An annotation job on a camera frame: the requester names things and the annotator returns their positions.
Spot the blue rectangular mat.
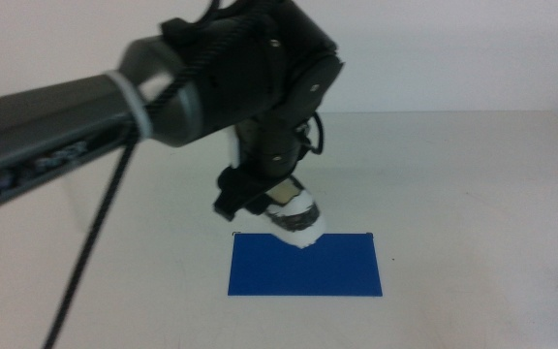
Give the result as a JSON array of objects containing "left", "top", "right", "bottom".
[{"left": 227, "top": 232, "right": 384, "bottom": 298}]

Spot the black braided cable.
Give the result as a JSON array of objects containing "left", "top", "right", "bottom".
[{"left": 41, "top": 0, "right": 280, "bottom": 349}]

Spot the white zip tie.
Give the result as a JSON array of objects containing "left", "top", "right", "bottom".
[{"left": 106, "top": 70, "right": 155, "bottom": 141}]

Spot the white and black toy shoe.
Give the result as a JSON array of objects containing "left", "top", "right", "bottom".
[{"left": 247, "top": 175, "right": 327, "bottom": 250}]

